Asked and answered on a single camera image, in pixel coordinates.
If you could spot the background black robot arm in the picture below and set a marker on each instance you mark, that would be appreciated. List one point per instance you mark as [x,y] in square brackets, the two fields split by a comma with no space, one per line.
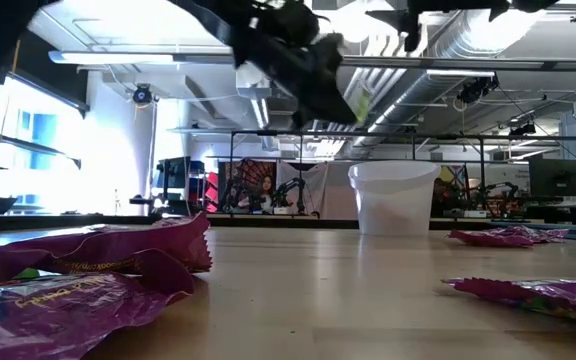
[498,194]
[290,192]

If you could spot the black background monitor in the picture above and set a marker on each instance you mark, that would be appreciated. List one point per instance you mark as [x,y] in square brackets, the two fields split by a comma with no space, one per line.
[557,177]
[174,172]

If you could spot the white plastic halloween bucket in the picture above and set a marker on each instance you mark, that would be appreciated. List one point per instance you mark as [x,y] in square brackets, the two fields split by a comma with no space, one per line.
[393,200]

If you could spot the white hanging cloth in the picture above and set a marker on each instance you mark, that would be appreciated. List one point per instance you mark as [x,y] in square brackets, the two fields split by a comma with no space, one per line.
[313,175]

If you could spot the purple Skittles candy pack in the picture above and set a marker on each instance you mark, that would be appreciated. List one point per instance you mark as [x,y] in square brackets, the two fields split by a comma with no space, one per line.
[118,245]
[68,315]
[548,232]
[488,239]
[543,297]

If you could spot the printed picture banner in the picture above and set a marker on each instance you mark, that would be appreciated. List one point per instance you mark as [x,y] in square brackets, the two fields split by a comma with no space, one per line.
[248,185]

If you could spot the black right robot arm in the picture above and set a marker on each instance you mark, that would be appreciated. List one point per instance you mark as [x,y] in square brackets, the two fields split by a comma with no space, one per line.
[535,4]

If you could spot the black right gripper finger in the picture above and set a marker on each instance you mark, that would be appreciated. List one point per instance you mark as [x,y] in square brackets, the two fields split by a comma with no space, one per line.
[398,17]

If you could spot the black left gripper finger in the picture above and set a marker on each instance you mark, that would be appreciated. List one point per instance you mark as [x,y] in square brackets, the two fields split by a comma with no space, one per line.
[335,75]
[308,85]

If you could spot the background black pipe frame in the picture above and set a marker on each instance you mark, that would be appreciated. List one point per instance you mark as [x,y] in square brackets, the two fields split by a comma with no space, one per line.
[418,134]

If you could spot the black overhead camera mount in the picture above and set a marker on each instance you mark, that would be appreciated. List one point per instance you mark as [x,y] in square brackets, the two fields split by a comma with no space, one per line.
[475,90]

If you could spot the black round ceiling camera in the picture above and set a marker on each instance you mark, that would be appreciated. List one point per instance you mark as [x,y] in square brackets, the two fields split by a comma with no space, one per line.
[142,94]

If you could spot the silver overhead rig bar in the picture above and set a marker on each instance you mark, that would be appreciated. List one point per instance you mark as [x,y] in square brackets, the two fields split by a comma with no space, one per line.
[468,63]

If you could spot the green hard candy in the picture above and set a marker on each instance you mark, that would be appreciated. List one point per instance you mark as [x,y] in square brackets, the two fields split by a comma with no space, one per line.
[23,274]
[363,107]

